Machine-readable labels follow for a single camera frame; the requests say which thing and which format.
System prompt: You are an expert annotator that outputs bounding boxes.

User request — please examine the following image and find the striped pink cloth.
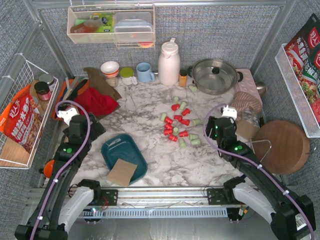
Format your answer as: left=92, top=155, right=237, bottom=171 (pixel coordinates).
left=229, top=91, right=263, bottom=121

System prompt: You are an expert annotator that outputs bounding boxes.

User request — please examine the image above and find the teal storage basket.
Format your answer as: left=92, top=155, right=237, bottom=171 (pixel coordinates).
left=101, top=133, right=148, bottom=185

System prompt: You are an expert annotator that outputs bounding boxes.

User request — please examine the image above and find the brown cardboard square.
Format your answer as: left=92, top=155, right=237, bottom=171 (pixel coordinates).
left=235, top=119, right=259, bottom=140
left=106, top=158, right=137, bottom=187

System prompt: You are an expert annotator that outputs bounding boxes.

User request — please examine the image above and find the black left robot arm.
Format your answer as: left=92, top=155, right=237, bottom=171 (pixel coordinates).
left=14, top=113, right=106, bottom=240

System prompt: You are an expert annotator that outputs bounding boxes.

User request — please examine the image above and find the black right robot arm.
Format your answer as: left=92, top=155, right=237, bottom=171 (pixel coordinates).
left=203, top=115, right=316, bottom=240

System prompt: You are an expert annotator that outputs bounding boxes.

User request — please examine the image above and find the green coffee capsule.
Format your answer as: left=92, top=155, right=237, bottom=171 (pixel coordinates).
left=179, top=101, right=187, bottom=111
left=188, top=85, right=198, bottom=93
left=179, top=138, right=187, bottom=148
left=190, top=138, right=201, bottom=146
left=160, top=112, right=167, bottom=122

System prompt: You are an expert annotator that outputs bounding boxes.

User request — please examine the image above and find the red coffee capsule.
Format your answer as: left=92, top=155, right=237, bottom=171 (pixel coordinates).
left=171, top=103, right=180, bottom=111
left=181, top=108, right=191, bottom=116
left=168, top=134, right=178, bottom=142
left=180, top=119, right=190, bottom=126
left=164, top=116, right=173, bottom=125

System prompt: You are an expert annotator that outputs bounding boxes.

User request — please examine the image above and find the right white mesh basket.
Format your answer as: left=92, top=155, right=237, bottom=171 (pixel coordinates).
left=274, top=43, right=320, bottom=139

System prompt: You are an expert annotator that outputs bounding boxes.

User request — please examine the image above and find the red cloth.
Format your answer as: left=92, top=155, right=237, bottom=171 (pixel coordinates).
left=74, top=87, right=119, bottom=117

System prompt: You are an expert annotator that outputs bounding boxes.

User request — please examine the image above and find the black knife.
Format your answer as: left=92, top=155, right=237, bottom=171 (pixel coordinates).
left=62, top=81, right=76, bottom=100

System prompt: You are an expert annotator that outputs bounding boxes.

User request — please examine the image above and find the orange cup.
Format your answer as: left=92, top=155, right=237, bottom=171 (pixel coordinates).
left=43, top=159, right=55, bottom=178

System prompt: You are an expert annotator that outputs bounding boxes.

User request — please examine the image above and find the orange tray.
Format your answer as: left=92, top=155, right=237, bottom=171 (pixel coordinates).
left=54, top=77, right=90, bottom=106

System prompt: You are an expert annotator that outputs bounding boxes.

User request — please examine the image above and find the pink egg tray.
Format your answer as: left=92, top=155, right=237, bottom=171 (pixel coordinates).
left=234, top=68, right=262, bottom=103

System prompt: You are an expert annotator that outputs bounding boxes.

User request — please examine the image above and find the dark lid jar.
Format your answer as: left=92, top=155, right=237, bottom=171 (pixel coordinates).
left=34, top=81, right=52, bottom=101

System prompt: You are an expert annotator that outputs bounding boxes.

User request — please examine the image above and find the steel pot with lid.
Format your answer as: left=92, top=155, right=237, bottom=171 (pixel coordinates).
left=187, top=58, right=244, bottom=96

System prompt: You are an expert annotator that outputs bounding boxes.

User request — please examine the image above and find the orange seasoning bag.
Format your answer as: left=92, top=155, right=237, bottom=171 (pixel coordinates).
left=0, top=84, right=42, bottom=154

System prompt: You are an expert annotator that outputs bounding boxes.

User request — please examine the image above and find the steel ladle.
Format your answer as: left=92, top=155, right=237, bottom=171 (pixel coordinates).
left=255, top=81, right=268, bottom=97

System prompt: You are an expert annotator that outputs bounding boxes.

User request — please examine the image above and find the brown cloth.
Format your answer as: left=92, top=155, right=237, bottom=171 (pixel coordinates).
left=83, top=67, right=122, bottom=101

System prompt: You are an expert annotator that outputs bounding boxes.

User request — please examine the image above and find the round wooden cutting board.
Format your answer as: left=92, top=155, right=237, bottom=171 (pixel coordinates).
left=253, top=120, right=310, bottom=175

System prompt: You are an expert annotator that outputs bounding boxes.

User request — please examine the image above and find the orange spice bottle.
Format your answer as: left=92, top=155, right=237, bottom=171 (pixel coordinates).
left=179, top=69, right=188, bottom=87

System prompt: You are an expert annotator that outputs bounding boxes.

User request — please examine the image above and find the white orange striped bowl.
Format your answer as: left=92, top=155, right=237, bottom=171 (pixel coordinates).
left=100, top=61, right=120, bottom=78

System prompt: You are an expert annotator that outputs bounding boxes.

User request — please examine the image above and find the green lid white cup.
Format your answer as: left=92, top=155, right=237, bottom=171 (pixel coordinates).
left=119, top=67, right=138, bottom=86

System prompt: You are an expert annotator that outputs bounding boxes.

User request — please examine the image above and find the white thermos jug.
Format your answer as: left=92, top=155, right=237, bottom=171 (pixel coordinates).
left=158, top=37, right=181, bottom=86

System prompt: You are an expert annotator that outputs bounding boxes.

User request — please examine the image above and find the light blue mug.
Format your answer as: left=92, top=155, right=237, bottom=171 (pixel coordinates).
left=136, top=62, right=155, bottom=83

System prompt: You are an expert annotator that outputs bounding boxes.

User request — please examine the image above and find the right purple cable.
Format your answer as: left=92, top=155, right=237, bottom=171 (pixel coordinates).
left=202, top=103, right=316, bottom=240

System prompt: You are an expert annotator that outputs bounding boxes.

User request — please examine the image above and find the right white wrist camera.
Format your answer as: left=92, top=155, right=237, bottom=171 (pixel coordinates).
left=221, top=105, right=238, bottom=120

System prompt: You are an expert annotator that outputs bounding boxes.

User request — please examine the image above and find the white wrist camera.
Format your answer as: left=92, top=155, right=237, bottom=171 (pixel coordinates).
left=221, top=105, right=238, bottom=120
left=56, top=105, right=79, bottom=126

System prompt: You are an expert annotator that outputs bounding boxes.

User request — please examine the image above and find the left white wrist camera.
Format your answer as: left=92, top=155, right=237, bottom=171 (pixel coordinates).
left=56, top=105, right=79, bottom=126

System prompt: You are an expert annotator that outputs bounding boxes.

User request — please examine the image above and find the metal wire trivet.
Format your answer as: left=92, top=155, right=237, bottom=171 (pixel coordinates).
left=249, top=139, right=272, bottom=162

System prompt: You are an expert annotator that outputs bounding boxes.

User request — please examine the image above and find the left white wire basket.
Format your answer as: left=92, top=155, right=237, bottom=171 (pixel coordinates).
left=0, top=53, right=59, bottom=169

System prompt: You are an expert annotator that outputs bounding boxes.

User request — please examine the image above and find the aluminium front rail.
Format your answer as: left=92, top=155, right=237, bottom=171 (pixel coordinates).
left=24, top=186, right=305, bottom=208

